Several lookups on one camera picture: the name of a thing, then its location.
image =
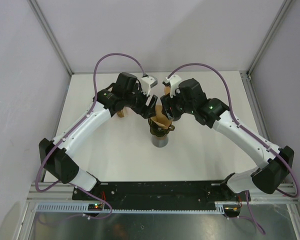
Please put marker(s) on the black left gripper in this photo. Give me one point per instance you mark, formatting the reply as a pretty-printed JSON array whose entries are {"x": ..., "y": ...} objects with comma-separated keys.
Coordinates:
[{"x": 146, "y": 112}]

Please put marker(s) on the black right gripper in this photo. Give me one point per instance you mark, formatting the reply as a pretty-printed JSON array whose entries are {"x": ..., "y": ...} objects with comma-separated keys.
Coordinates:
[{"x": 168, "y": 102}]

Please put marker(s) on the brown paper coffee filter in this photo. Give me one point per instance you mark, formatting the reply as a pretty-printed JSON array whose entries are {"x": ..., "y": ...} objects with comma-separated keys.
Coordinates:
[{"x": 167, "y": 90}]

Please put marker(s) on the orange coffee filter box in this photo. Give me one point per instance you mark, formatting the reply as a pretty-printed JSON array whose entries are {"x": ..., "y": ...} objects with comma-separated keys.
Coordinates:
[{"x": 121, "y": 113}]

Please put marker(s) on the olive green plastic dripper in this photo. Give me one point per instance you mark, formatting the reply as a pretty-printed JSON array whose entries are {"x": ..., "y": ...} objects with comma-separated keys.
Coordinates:
[{"x": 159, "y": 131}]

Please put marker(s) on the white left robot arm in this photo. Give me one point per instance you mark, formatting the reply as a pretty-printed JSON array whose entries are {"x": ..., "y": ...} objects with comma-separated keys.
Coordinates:
[{"x": 128, "y": 91}]

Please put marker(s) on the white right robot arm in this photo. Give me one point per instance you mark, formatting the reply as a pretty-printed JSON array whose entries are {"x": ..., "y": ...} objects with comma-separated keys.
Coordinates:
[{"x": 272, "y": 162}]

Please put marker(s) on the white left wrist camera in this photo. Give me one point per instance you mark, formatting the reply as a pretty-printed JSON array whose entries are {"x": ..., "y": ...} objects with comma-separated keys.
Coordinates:
[{"x": 147, "y": 83}]

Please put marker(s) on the grey slotted cable duct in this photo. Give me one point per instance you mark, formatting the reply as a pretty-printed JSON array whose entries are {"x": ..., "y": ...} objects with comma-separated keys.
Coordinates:
[{"x": 63, "y": 207}]

